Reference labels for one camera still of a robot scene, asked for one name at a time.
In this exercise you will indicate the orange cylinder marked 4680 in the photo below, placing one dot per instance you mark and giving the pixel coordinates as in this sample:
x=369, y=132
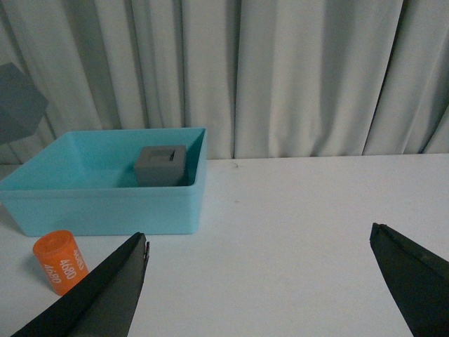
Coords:
x=61, y=260

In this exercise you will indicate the gray cube with round hole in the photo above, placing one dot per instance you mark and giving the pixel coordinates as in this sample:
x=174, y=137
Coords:
x=22, y=104

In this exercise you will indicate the gray cube with square hole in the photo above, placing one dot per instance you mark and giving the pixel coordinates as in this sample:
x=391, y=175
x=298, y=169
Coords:
x=161, y=166

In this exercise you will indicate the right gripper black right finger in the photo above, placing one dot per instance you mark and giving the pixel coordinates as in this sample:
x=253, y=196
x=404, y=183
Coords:
x=416, y=278

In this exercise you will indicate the white pleated curtain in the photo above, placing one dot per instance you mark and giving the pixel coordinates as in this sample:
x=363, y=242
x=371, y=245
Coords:
x=265, y=78

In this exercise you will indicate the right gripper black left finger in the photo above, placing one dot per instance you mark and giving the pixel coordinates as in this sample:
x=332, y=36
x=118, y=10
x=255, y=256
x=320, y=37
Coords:
x=104, y=302

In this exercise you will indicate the light blue plastic box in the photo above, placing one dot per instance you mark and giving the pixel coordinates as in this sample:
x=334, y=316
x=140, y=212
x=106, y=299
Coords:
x=84, y=182

